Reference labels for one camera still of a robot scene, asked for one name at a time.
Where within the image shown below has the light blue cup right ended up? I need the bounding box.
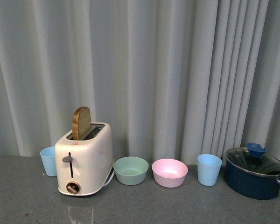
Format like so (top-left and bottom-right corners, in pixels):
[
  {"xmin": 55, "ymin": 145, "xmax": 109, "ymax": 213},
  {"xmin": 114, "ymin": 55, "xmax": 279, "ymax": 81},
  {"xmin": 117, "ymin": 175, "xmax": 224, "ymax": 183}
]
[{"xmin": 197, "ymin": 154, "xmax": 222, "ymax": 186}]

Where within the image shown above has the grey curtain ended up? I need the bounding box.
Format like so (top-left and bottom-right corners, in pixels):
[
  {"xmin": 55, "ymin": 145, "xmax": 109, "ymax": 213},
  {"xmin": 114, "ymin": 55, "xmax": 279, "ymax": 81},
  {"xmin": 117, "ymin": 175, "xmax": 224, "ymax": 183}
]
[{"xmin": 0, "ymin": 0, "xmax": 280, "ymax": 165}]

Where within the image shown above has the green bowl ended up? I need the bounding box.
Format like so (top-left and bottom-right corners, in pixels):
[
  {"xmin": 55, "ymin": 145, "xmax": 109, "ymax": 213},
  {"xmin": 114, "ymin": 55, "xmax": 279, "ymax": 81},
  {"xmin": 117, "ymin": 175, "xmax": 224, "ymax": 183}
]
[{"xmin": 113, "ymin": 156, "xmax": 149, "ymax": 186}]

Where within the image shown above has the cream toaster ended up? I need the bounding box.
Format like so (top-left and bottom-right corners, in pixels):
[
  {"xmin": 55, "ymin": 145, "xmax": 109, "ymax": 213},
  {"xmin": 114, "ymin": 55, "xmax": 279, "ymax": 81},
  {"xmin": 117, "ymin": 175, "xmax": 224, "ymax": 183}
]
[{"xmin": 54, "ymin": 123, "xmax": 114, "ymax": 196}]

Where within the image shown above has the dark blue saucepan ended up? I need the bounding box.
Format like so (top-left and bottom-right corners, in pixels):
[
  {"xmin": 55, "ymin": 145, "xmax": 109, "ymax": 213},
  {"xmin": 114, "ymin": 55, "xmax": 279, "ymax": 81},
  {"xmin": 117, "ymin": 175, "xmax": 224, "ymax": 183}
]
[{"xmin": 224, "ymin": 161, "xmax": 280, "ymax": 200}]

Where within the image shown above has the toast slice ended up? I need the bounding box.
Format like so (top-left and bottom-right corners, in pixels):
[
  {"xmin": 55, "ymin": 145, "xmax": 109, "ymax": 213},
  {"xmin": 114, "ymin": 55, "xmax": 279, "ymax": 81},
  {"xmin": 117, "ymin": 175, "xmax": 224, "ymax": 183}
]
[{"xmin": 72, "ymin": 106, "xmax": 91, "ymax": 140}]

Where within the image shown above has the white toaster cable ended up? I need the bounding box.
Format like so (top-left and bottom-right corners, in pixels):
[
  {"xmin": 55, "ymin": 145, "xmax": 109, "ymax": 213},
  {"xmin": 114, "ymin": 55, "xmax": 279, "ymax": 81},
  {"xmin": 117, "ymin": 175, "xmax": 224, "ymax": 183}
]
[{"xmin": 101, "ymin": 170, "xmax": 115, "ymax": 188}]

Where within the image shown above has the pink bowl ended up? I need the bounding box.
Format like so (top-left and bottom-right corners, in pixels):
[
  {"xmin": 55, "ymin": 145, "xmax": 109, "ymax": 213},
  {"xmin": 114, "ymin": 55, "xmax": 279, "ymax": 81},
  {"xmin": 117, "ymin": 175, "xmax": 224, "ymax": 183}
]
[{"xmin": 152, "ymin": 159, "xmax": 188, "ymax": 188}]

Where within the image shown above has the light blue cup left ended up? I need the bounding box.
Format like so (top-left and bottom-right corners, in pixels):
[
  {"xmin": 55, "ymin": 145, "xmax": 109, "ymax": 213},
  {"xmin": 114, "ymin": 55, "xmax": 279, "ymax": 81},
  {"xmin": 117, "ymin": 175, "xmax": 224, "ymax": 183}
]
[{"xmin": 40, "ymin": 147, "xmax": 57, "ymax": 177}]

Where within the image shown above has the light blue cup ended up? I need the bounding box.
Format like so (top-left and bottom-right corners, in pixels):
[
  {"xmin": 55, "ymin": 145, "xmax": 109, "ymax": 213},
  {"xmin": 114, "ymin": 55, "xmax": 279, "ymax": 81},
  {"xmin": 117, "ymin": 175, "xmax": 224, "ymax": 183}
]
[
  {"xmin": 197, "ymin": 154, "xmax": 222, "ymax": 186},
  {"xmin": 40, "ymin": 147, "xmax": 57, "ymax": 177}
]

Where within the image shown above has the glass pot lid blue knob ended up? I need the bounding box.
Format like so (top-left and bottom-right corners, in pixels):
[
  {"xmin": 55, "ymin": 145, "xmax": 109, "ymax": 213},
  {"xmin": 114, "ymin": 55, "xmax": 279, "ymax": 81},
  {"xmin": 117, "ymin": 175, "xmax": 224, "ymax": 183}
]
[{"xmin": 225, "ymin": 143, "xmax": 280, "ymax": 177}]

